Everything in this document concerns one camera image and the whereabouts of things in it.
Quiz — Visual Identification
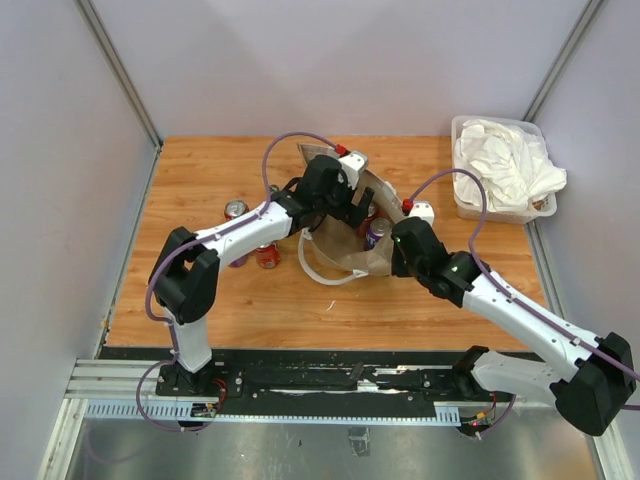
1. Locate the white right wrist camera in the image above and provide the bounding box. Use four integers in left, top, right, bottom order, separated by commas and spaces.
408, 201, 435, 226

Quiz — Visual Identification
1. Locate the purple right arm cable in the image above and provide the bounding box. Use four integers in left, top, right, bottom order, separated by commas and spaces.
402, 168, 640, 440

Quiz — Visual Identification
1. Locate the aluminium rail frame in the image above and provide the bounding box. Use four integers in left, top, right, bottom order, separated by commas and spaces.
38, 348, 635, 479

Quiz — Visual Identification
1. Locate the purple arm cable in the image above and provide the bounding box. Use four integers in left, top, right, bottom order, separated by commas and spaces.
134, 131, 349, 434
402, 168, 640, 440

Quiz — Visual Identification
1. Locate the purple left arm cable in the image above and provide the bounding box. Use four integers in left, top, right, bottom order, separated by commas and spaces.
134, 131, 349, 434

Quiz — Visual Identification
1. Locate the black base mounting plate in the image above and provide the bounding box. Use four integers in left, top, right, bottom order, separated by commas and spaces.
155, 349, 511, 402

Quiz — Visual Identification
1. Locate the crumpled white cloth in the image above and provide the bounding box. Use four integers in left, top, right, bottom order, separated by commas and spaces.
454, 118, 568, 213

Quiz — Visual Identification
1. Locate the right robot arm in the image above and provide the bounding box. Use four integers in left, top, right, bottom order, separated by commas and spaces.
391, 217, 639, 436

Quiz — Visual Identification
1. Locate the white plastic basket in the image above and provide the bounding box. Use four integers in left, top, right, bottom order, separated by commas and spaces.
450, 115, 559, 224

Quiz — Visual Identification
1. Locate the purple soda can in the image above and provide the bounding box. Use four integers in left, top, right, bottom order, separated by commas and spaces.
364, 217, 391, 251
229, 254, 250, 268

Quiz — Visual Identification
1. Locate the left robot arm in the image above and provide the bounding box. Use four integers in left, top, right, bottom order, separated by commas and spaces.
145, 151, 373, 396

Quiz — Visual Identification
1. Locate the red Coke can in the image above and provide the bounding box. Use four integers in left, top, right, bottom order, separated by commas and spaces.
224, 199, 249, 221
356, 202, 379, 238
254, 241, 280, 269

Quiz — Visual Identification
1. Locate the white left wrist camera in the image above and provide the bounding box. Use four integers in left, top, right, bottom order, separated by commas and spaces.
339, 151, 368, 189

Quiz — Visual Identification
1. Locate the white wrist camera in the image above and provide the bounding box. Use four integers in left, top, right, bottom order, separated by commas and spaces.
408, 201, 435, 226
339, 151, 368, 189

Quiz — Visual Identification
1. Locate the tan canvas tote bag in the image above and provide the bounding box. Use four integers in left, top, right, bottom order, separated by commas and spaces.
297, 170, 403, 286

